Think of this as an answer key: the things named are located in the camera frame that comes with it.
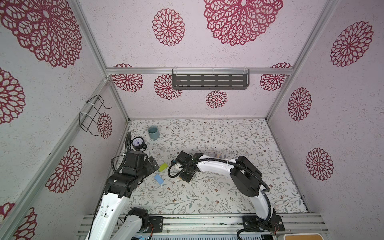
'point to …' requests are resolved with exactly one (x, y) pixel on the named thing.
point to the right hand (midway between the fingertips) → (183, 174)
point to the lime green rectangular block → (163, 167)
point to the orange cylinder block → (180, 177)
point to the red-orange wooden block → (219, 155)
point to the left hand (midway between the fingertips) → (149, 169)
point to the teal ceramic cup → (153, 132)
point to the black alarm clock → (138, 143)
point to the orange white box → (303, 236)
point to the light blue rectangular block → (158, 179)
